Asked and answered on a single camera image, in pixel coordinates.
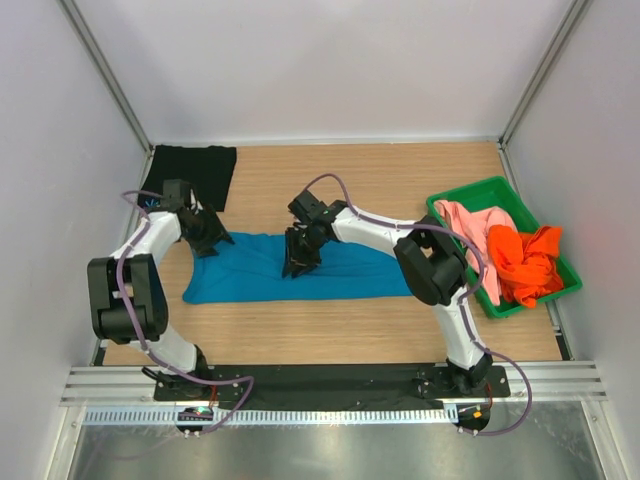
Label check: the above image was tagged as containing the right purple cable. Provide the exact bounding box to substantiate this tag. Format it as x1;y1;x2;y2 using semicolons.
299;172;534;441

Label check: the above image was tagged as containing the blue t shirt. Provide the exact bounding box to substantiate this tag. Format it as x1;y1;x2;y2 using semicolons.
181;230;416;306

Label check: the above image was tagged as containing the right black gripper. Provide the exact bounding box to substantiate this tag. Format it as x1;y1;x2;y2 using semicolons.
283;226;324;278

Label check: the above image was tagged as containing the orange t shirt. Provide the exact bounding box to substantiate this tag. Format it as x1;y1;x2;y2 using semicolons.
487;225;565;308

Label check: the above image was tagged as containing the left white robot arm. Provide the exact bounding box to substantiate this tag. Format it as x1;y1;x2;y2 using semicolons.
87;179;234;400

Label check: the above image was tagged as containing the pink t shirt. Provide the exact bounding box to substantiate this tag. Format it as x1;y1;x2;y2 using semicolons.
434;200;516;306

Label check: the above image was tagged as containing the aluminium frame rail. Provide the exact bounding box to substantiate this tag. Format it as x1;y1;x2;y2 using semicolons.
60;361;607;406

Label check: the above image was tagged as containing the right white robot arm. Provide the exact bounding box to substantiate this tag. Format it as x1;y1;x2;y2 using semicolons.
282;190;493;396

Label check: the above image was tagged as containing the folded black t shirt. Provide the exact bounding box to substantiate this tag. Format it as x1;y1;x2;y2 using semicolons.
142;145;238;212

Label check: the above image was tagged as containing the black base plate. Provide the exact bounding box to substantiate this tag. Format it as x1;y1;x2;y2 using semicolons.
152;362;512;412

